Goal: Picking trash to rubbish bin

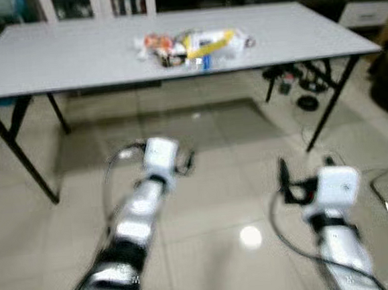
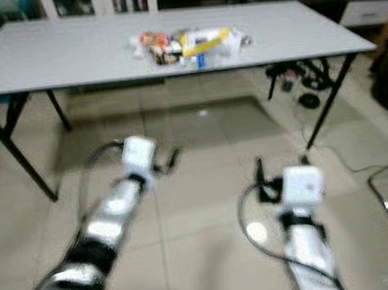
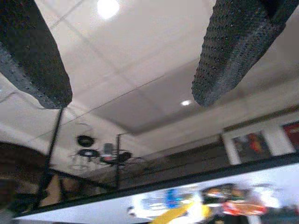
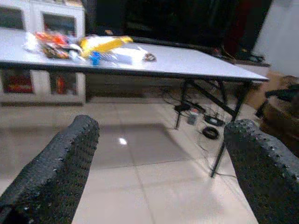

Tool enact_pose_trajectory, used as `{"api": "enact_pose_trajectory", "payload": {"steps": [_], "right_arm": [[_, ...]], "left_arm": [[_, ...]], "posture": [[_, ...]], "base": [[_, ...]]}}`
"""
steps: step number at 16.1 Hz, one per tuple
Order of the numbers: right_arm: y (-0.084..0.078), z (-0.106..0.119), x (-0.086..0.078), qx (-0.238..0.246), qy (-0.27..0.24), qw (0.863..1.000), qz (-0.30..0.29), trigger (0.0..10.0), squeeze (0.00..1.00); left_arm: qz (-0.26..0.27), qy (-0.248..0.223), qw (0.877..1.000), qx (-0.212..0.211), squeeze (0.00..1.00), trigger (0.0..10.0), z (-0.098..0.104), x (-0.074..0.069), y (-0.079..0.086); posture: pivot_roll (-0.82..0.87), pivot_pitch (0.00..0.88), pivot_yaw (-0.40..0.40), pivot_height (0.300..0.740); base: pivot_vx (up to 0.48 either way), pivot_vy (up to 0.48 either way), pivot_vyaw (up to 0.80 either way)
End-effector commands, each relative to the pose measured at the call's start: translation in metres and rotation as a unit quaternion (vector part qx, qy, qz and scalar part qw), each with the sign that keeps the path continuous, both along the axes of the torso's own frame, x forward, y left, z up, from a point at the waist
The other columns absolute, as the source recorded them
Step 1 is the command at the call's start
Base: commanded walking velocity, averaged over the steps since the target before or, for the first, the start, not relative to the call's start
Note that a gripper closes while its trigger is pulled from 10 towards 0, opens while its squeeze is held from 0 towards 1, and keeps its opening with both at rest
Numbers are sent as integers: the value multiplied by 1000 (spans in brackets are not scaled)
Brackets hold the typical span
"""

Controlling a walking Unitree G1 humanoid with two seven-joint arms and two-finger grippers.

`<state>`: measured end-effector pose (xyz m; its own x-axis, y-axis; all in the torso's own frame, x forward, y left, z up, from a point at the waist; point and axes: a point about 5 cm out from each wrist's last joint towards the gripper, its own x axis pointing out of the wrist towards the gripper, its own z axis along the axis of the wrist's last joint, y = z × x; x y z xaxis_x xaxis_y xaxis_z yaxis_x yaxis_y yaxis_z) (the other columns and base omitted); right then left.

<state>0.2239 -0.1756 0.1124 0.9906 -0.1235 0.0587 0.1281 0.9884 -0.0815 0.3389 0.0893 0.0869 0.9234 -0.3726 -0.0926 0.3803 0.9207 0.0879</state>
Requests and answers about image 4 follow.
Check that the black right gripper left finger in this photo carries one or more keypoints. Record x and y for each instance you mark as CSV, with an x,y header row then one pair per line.
x,y
51,168

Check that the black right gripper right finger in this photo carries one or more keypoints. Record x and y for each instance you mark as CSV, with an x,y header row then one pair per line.
x,y
261,172

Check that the black oval device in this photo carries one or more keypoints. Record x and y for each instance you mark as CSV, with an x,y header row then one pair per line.
x,y
213,120

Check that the black stool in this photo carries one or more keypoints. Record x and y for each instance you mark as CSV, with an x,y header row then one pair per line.
x,y
280,95

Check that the brown cardboard box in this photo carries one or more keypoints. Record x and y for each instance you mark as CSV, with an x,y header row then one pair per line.
x,y
259,93

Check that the small grey box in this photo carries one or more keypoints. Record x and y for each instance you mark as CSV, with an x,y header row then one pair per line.
x,y
192,117

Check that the black power adapter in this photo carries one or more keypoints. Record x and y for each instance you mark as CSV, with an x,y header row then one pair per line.
x,y
182,107

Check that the small blue plastic item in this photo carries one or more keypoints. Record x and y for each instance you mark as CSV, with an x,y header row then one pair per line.
x,y
95,58

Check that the orange snack wrapper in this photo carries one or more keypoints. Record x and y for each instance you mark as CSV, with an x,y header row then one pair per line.
x,y
52,43

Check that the white crumpled tissue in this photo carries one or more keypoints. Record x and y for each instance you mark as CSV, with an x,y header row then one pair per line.
x,y
30,43

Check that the white plastic packaging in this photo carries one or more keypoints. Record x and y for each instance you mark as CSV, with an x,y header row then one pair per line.
x,y
121,56

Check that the white folding table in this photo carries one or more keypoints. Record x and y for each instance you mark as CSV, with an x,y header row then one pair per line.
x,y
187,63

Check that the small brown wrapper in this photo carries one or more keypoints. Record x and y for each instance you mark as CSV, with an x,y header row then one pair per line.
x,y
149,57

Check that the white glass-door cabinet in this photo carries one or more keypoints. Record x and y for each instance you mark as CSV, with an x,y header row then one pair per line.
x,y
35,9

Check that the black TV console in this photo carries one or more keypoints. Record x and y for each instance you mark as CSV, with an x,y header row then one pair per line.
x,y
175,21

